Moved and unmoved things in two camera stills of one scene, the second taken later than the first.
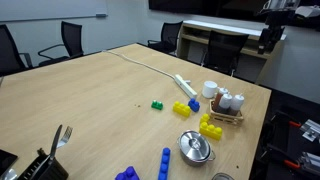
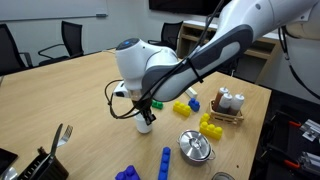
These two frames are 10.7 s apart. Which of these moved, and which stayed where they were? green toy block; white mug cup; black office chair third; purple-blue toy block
Moved: white mug cup
Stayed: green toy block; black office chair third; purple-blue toy block
